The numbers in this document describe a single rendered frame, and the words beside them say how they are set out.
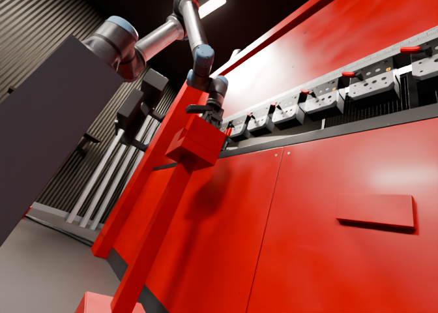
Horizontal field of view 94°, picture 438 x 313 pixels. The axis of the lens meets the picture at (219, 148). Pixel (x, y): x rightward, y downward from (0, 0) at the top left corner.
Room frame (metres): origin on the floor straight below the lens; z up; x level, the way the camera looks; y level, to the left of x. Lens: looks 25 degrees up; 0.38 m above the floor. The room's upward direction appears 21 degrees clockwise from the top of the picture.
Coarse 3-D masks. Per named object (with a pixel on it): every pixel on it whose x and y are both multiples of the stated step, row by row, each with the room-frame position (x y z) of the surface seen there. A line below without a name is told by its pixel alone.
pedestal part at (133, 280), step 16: (192, 160) 0.80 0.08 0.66; (176, 176) 0.78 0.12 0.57; (176, 192) 0.79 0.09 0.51; (160, 208) 0.78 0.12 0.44; (176, 208) 0.80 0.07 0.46; (160, 224) 0.79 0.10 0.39; (144, 240) 0.79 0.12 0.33; (160, 240) 0.80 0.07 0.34; (144, 256) 0.79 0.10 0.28; (128, 272) 0.80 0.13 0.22; (144, 272) 0.80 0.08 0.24; (128, 288) 0.79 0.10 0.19; (112, 304) 0.81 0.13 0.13; (128, 304) 0.80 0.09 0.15
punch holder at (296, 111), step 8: (296, 96) 0.84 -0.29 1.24; (280, 104) 0.92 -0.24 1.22; (288, 104) 0.87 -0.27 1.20; (296, 104) 0.83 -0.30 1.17; (304, 104) 0.85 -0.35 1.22; (280, 112) 0.91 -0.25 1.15; (288, 112) 0.86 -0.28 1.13; (296, 112) 0.83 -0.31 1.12; (304, 112) 0.86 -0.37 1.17; (272, 120) 0.94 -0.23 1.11; (280, 120) 0.90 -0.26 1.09; (288, 120) 0.88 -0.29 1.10; (296, 120) 0.85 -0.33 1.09; (280, 128) 0.97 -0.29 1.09
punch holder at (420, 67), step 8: (432, 40) 0.38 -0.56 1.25; (432, 48) 0.39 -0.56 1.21; (416, 56) 0.42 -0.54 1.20; (424, 56) 0.41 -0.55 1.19; (432, 56) 0.39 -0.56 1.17; (416, 64) 0.42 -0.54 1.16; (424, 64) 0.41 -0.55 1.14; (432, 64) 0.39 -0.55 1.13; (416, 72) 0.42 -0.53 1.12; (424, 72) 0.41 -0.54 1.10; (432, 72) 0.39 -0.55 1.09; (416, 80) 0.44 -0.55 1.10; (424, 80) 0.43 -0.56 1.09; (432, 80) 0.42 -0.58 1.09; (424, 88) 0.45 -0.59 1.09; (432, 88) 0.44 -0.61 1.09
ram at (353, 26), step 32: (352, 0) 0.63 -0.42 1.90; (384, 0) 0.50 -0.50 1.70; (416, 0) 0.41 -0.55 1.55; (288, 32) 1.03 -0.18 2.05; (320, 32) 0.78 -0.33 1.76; (352, 32) 0.62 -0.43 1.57; (384, 32) 0.50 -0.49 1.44; (416, 32) 0.42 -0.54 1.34; (256, 64) 1.28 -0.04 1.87; (288, 64) 0.95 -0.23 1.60; (320, 64) 0.75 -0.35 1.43; (256, 96) 1.15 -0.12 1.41; (288, 96) 0.89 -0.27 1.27
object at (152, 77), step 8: (152, 72) 1.97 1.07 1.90; (144, 80) 1.96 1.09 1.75; (152, 80) 1.98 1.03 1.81; (160, 80) 2.00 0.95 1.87; (168, 80) 2.03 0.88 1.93; (144, 88) 2.11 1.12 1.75; (152, 88) 2.05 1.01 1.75; (160, 88) 2.02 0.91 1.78; (144, 96) 2.28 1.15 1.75; (152, 96) 2.21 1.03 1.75; (160, 96) 2.20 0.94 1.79; (144, 104) 2.36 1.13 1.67; (152, 104) 2.38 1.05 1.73; (144, 112) 2.37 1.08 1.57; (136, 120) 2.36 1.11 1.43; (144, 120) 2.44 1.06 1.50; (128, 128) 2.36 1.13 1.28; (136, 128) 2.38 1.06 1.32; (128, 136) 2.37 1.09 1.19; (128, 144) 2.39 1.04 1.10
